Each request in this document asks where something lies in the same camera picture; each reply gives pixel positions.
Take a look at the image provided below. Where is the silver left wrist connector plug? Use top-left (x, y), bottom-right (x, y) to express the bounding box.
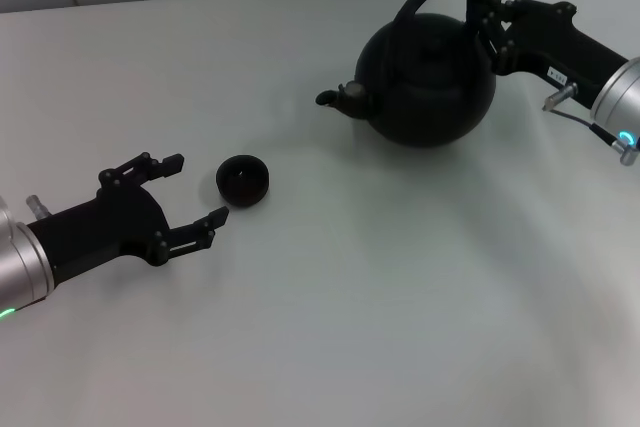
top-left (25, 193), bottom-right (51, 221)

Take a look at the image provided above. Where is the grey right wrist cable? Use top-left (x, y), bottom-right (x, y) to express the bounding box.
top-left (542, 82), bottom-right (640, 166)

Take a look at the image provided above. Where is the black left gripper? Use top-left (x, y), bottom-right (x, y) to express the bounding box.
top-left (25, 150), bottom-right (231, 289)

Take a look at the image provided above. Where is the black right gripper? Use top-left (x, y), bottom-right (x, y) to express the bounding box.
top-left (476, 0), bottom-right (631, 109)

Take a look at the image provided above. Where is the small black teacup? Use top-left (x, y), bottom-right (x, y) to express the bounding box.
top-left (215, 153), bottom-right (272, 207)

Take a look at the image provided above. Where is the black round teapot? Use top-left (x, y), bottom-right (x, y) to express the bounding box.
top-left (315, 0), bottom-right (498, 150)

